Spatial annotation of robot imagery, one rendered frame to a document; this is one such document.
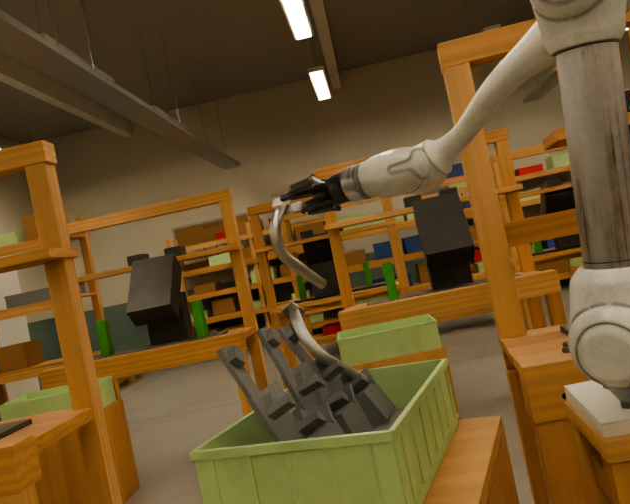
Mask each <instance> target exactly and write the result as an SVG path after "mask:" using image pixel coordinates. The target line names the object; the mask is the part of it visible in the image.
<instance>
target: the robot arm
mask: <svg viewBox="0 0 630 504"><path fill-rule="evenodd" d="M530 2H531V4H532V7H533V11H534V14H535V17H536V20H537V21H536V22H535V23H534V24H533V26H532V27H531V28H530V29H529V31H528V32H527V33H526V34H525V35H524V36H523V37H522V39H521V40H520V41H519V42H518V43H517V44H516V46H515V47H514V48H513V49H512V50H511V51H510V52H509V53H508V54H507V55H506V56H505V58H504V59H503V60H502V61H501V62H500V63H499V64H498V65H497V66H496V68H495V69H494V70H493V71H492V72H491V73H490V75H489V76H488V77H487V78H486V80H485V81H484V82H483V84H482V85H481V87H480V88H479V90H478V91H477V93H476V94H475V96H474V97H473V99H472V101H471V102H470V104H469V105H468V107H467V108H466V110H465V112H464V113H463V115H462V116H461V118H460V119H459V121H458V122H457V124H456V125H455V126H454V128H453V129H452V130H451V131H450V132H448V133H447V134H446V135H445V136H443V137H442V138H440V139H438V140H429V139H427V140H425V141H423V142H421V143H420V144H418V145H416V146H414V147H400V148H396V149H392V150H388V151H385V152H382V153H379V154H377V155H375V156H372V157H371V158H369V159H368V160H366V161H365V162H361V163H358V164H356V165H353V166H350V167H347V168H345V169H344V170H343V171H342V172H341V173H338V174H334V175H332V176H331V177H330V178H328V179H321V180H320V179H318V178H316V175H315V174H311V175H310V176H309V177H308V178H306V179H304V180H301V181H299V182H297V183H295V184H292V185H290V186H289V188H288V191H287V193H286V194H283V195H281V197H278V198H274V200H273V203H272V206H271V207H272V208H276V207H280V206H283V205H287V204H289V205H287V206H286V210H285V213H284V216H285V215H288V214H291V213H299V212H301V213H302V214H305V212H308V215H314V214H319V213H324V212H329V211H341V208H342V203H346V202H349V201H351V202H359V201H363V200H366V199H371V198H374V197H392V196H397V195H401V194H405V193H407V194H422V193H427V192H430V191H433V190H435V189H437V188H438V187H440V186H441V185H442V184H443V182H444V181H445V179H446V177H447V176H448V174H449V173H450V172H451V171H452V163H453V161H454V159H455V158H456V157H457V156H458V155H459V154H460V153H461V152H462V151H463V150H464V149H465V148H466V147H467V146H468V144H469V143H470V142H471V141H472V140H473V139H474V138H475V136H476V135H477V134H478V133H479V132H480V130H481V129H482V128H483V127H484V125H485V124H486V123H487V122H488V121H489V119H490V118H491V117H492V116H493V114H494V113H495V112H496V111H497V109H498V108H499V107H500V106H501V105H502V103H503V102H504V101H505V100H506V99H507V98H508V96H509V95H510V94H511V93H512V92H513V91H514V90H516V89H517V88H518V87H519V86H520V85H522V84H523V83H524V82H526V81H527V80H528V79H530V78H531V77H533V76H535V75H536V74H538V73H540V72H541V71H543V70H545V69H546V68H548V67H550V66H552V65H553V64H555V63H556V64H557V71H558V79H559V86H560V94H561V101H562V109H563V116H564V124H565V132H566V139H567V147H568V154H569V162H570V169H571V177H572V184H573V192H574V200H575V207H576V215H577V222H578V230H579V237H580V245H581V253H582V260H583V266H580V267H579V268H578V269H577V270H576V272H575V273H574V274H573V276H572V278H571V279H570V286H569V291H570V319H569V327H570V330H569V333H568V347H569V351H570V354H571V356H572V359H573V361H574V362H575V364H576V366H577V367H578V368H579V370H580V371H581V372H582V373H583V374H584V375H585V376H587V377H588V378H589V379H591V380H592V381H594V382H596V383H598V384H600V385H603V388H605V389H608V390H609V391H611V392H612V393H613V395H614V396H615V397H616V398H617V399H618V400H619V401H620V403H621V407H622V408H624V409H630V131H629V124H628V116H627V108H626V100H625V92H624V84H623V76H622V68H621V60H620V52H619V44H618V43H619V42H620V41H621V40H622V38H623V35H624V33H625V30H626V14H627V13H628V12H629V11H630V0H530ZM311 186H312V187H311ZM308 197H313V198H312V199H310V200H308V201H306V202H304V203H303V201H298V202H295V203H293V200H296V199H302V198H308ZM290 203H292V204H290ZM313 209H314V210H313Z"/></svg>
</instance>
